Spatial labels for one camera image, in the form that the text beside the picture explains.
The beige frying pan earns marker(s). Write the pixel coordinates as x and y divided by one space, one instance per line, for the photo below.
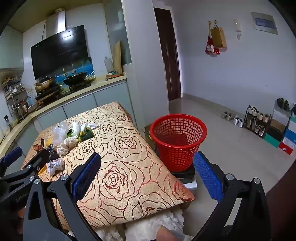
45 83

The beige pair of shoes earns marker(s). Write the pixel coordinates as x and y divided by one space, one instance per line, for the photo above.
226 115

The blue scenic backsplash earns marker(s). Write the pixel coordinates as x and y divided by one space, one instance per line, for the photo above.
81 67

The dark pair of shoes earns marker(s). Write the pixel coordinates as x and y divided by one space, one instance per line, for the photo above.
283 104

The white pair of shoes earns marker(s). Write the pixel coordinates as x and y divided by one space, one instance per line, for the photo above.
238 121

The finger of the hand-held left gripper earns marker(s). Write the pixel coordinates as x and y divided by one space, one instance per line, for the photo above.
12 154
39 160

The black flat box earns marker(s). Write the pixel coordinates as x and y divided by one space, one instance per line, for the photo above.
185 173

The white fluffy cloth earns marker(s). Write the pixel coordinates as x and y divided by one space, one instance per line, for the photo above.
143 227

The dark wooden door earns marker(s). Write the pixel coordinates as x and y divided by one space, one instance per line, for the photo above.
168 58

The orange black wrapper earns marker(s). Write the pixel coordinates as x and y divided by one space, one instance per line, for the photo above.
38 147

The person's right hand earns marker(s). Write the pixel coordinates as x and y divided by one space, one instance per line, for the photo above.
164 235

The clear plastic bag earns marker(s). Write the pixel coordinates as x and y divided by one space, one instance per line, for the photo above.
59 134

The black range hood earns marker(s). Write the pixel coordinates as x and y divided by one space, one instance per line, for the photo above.
57 51

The black shoe rack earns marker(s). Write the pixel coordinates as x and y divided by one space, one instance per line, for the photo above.
256 122

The beige tissue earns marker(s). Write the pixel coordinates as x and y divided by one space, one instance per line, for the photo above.
66 146

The white tissue bundle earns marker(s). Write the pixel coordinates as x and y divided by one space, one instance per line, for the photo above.
75 128

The rose patterned tablecloth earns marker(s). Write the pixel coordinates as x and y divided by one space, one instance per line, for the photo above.
138 150

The stack of shoe boxes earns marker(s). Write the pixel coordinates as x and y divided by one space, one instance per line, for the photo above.
281 134

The black gas stove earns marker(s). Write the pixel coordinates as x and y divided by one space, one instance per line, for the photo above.
53 93

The black wok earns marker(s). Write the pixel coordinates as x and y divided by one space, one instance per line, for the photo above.
74 80

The black standing pouch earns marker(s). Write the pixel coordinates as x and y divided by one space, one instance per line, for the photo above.
7 122

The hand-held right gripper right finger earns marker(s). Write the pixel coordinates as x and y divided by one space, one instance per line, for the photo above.
207 176

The grey kitchen base cabinets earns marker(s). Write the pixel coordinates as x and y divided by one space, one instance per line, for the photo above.
78 104

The white wrapper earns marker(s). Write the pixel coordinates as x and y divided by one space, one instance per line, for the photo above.
55 165

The white flat box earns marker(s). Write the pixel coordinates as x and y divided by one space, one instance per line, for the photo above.
192 184

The green wrapper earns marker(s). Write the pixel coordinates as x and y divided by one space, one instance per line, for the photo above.
85 135

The brown paper bag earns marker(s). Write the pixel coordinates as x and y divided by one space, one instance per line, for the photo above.
218 37

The wooden cutting board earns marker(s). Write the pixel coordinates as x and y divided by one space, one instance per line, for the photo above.
117 58

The grey wall cabinet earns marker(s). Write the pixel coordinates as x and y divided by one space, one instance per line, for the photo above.
11 48

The metal spice rack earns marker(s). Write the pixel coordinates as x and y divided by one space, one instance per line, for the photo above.
13 95

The white hanging tool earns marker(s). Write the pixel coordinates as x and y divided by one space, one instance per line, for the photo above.
237 29

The yellow scrap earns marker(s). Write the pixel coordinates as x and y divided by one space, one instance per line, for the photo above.
49 144

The red plastic mesh basket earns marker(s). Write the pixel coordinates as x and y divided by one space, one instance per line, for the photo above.
178 160

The wall electrical panel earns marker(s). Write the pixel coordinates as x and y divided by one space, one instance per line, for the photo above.
264 23

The orange packet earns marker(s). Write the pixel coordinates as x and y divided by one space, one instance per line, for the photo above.
113 74

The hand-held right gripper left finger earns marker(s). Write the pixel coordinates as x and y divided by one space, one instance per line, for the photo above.
86 176

